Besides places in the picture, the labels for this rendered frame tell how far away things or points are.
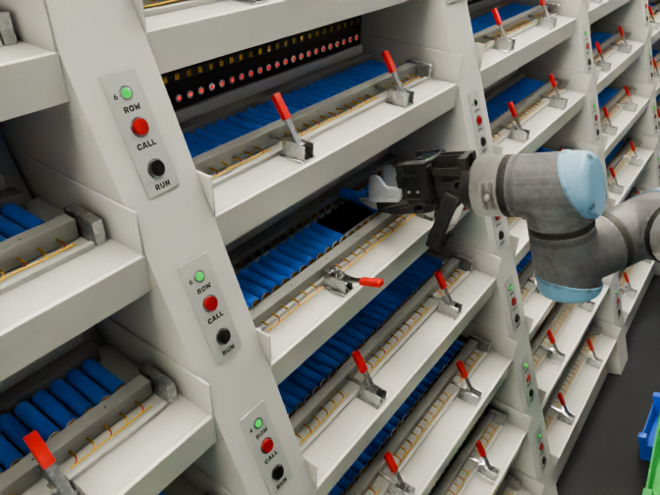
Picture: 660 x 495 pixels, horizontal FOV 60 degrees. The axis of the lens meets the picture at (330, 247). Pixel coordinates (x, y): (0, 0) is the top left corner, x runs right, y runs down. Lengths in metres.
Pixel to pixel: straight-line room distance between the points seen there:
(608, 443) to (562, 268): 1.13
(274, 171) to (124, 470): 0.38
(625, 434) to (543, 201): 1.24
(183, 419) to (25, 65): 0.39
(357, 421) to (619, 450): 1.13
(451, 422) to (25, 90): 0.92
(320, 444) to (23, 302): 0.48
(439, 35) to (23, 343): 0.84
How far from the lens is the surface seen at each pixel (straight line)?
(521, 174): 0.82
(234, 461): 0.72
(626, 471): 1.85
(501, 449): 1.41
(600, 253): 0.88
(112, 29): 0.62
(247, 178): 0.73
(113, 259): 0.61
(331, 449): 0.88
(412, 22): 1.14
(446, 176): 0.89
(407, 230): 0.99
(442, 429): 1.17
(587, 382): 1.91
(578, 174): 0.80
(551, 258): 0.86
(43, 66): 0.58
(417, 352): 1.03
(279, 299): 0.79
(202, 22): 0.69
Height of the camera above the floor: 1.30
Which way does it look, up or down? 20 degrees down
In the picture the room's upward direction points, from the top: 17 degrees counter-clockwise
